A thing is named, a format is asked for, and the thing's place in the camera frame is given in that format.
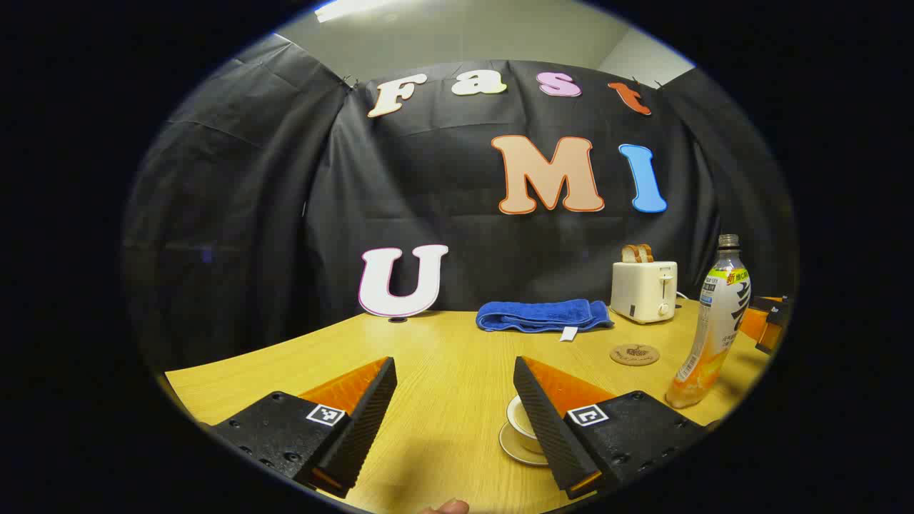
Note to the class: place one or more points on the cream toaster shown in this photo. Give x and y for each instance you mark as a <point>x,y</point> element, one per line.
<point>639,293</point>

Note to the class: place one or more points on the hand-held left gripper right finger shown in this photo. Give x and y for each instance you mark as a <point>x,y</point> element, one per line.
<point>546,428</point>

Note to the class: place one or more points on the white teacup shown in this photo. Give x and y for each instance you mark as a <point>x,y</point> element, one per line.
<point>525,440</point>

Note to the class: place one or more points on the white saucer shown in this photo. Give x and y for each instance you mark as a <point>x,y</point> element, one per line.
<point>514,450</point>

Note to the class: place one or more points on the toast slice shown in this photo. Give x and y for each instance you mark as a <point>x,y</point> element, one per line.
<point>629,253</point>
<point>647,253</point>

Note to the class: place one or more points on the black backdrop cloth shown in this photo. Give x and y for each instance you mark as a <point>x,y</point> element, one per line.
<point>285,214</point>

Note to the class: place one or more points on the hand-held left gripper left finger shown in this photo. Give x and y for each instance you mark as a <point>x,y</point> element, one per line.
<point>360,428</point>

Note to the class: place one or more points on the round brown coaster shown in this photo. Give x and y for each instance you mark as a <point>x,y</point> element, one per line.
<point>635,355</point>

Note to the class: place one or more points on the clear water bottle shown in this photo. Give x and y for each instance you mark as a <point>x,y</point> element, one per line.
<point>714,321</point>

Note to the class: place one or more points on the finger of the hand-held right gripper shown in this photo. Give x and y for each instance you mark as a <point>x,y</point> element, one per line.
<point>775,314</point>
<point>770,345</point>

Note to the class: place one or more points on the blue folded towel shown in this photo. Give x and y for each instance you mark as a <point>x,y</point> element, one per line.
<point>535,315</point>

